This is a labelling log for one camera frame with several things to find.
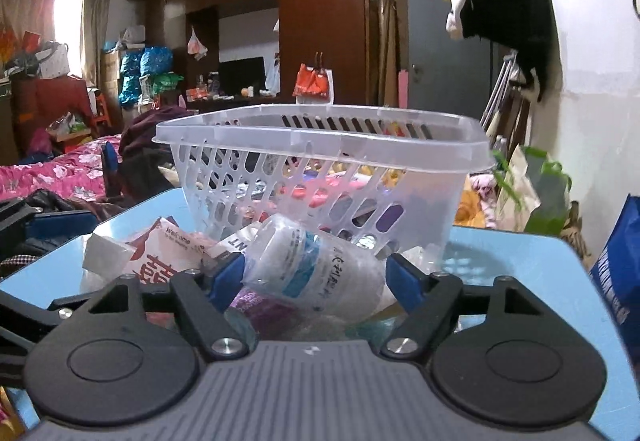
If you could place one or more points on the grey door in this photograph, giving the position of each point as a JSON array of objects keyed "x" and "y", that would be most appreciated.
[{"x": 446, "y": 75}]

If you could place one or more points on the dark red wooden wardrobe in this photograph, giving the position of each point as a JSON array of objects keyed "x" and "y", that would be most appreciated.
[{"x": 334, "y": 33}]

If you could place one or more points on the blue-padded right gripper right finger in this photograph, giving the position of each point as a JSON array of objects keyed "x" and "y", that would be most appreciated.
[{"x": 430, "y": 301}]

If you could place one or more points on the white green-handled tote bag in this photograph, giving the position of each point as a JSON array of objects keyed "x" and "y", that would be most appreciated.
[{"x": 533, "y": 192}]

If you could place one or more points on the translucent white plastic basket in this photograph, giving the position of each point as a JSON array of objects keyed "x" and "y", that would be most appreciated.
[{"x": 387, "y": 179}]

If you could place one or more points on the dark maroon clothing pile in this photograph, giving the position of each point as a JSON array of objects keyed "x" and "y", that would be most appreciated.
[{"x": 147, "y": 168}]

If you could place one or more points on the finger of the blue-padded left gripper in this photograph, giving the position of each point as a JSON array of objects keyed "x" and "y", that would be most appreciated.
[{"x": 69, "y": 224}]

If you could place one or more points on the pink floral bedding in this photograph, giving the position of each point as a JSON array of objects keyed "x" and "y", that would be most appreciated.
[{"x": 76, "y": 174}]

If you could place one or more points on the black television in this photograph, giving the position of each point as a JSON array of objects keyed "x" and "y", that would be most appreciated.
[{"x": 236, "y": 75}]

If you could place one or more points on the metal crutches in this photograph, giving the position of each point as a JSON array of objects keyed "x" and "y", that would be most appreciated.
[{"x": 500, "y": 89}]

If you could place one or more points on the white red-lettered packet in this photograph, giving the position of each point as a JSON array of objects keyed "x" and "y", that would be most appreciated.
[{"x": 165, "y": 250}]

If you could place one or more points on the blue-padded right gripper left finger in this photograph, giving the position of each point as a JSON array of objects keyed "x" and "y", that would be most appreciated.
[{"x": 201, "y": 298}]

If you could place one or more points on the blue woven shopping bag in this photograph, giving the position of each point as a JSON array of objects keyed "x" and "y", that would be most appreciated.
[{"x": 616, "y": 275}]

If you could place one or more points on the black hanging garment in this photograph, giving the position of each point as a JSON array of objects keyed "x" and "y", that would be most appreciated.
[{"x": 524, "y": 26}]

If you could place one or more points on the window curtain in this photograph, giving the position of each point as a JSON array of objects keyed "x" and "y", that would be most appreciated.
[{"x": 38, "y": 16}]

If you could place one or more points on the blue plastic bags stack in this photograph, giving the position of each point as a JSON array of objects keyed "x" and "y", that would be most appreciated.
[{"x": 145, "y": 74}]

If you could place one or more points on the small white box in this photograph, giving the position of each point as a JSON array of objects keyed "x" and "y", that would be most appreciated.
[{"x": 106, "y": 257}]

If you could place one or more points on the yellow blanket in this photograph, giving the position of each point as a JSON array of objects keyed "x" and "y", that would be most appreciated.
[{"x": 474, "y": 211}]

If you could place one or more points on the orange white hanging bag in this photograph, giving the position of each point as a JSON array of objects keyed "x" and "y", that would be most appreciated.
[{"x": 314, "y": 86}]

